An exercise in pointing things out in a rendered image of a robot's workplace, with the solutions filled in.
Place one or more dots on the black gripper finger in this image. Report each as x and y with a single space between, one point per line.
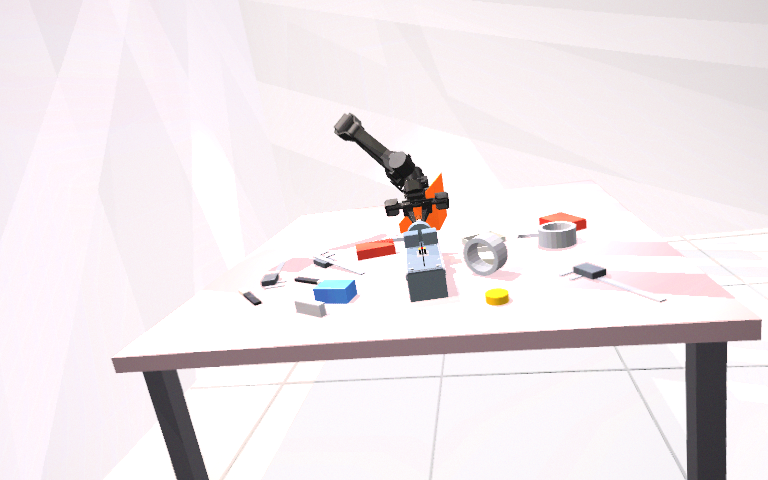
408 212
426 210

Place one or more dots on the blue block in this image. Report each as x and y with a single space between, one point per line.
335 291

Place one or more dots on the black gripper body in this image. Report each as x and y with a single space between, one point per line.
392 206

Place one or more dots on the grey hollow cylinder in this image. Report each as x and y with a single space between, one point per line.
556 235
497 248

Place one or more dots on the yellow short cylinder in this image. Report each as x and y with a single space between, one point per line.
497 296

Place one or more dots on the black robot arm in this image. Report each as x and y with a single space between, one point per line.
399 167

